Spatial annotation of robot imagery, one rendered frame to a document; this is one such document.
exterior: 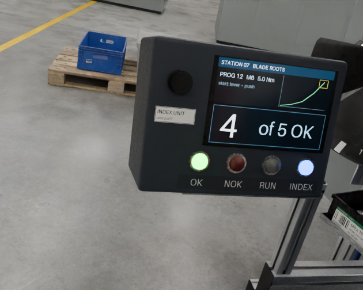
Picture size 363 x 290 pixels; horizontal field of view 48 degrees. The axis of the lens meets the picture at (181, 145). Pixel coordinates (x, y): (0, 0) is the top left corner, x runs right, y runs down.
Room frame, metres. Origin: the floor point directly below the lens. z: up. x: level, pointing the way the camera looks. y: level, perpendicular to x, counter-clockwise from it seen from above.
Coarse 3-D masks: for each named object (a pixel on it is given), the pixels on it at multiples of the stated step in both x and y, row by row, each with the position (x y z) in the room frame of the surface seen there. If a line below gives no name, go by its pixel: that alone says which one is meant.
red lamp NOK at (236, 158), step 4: (232, 156) 0.47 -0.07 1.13; (236, 156) 0.47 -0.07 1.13; (240, 156) 0.47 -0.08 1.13; (228, 160) 0.46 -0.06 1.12; (232, 160) 0.46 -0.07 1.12; (236, 160) 0.46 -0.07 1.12; (240, 160) 0.46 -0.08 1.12; (244, 160) 0.47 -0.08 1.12; (228, 164) 0.46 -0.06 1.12; (232, 164) 0.46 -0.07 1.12; (236, 164) 0.46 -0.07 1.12; (240, 164) 0.46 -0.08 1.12; (244, 164) 0.47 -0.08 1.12; (228, 168) 0.46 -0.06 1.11; (232, 168) 0.46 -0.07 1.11; (236, 168) 0.46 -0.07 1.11; (240, 168) 0.46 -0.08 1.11; (244, 168) 0.47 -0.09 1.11; (232, 172) 0.46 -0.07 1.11; (236, 172) 0.46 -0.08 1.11
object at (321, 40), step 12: (324, 48) 1.41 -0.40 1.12; (336, 48) 1.37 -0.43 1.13; (348, 48) 1.33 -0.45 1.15; (360, 48) 1.30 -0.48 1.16; (348, 60) 1.32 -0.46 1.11; (360, 60) 1.29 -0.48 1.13; (348, 72) 1.30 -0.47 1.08; (360, 72) 1.28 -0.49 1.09; (348, 84) 1.29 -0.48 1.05; (360, 84) 1.27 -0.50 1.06
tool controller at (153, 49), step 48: (144, 48) 0.53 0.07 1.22; (192, 48) 0.48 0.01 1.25; (240, 48) 0.50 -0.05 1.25; (144, 96) 0.48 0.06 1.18; (192, 96) 0.47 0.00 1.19; (240, 96) 0.49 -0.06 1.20; (288, 96) 0.51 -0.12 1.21; (336, 96) 0.53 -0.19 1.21; (144, 144) 0.44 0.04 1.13; (192, 144) 0.46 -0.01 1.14; (288, 144) 0.50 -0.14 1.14; (192, 192) 0.44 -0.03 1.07; (240, 192) 0.46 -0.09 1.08; (288, 192) 0.48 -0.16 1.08
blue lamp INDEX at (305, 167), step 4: (300, 160) 0.50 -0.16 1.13; (304, 160) 0.50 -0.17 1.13; (308, 160) 0.50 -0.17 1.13; (300, 164) 0.49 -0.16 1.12; (304, 164) 0.49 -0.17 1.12; (308, 164) 0.49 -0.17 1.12; (312, 164) 0.50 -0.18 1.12; (296, 168) 0.49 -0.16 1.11; (300, 168) 0.49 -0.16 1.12; (304, 168) 0.49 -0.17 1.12; (308, 168) 0.49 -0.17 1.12; (312, 168) 0.49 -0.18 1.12; (300, 172) 0.49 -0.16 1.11; (304, 172) 0.49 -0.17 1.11; (308, 172) 0.49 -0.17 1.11; (312, 172) 0.50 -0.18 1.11; (304, 176) 0.49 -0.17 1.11
